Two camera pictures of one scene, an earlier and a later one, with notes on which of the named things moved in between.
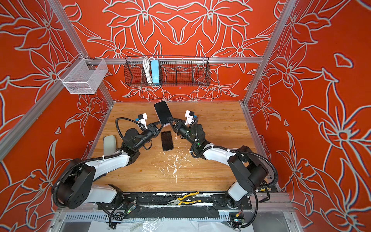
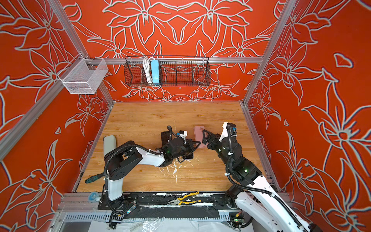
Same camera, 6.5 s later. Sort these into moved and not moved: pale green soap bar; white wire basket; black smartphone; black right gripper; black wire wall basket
Moved: black right gripper
Not moved: white wire basket; black smartphone; pale green soap bar; black wire wall basket
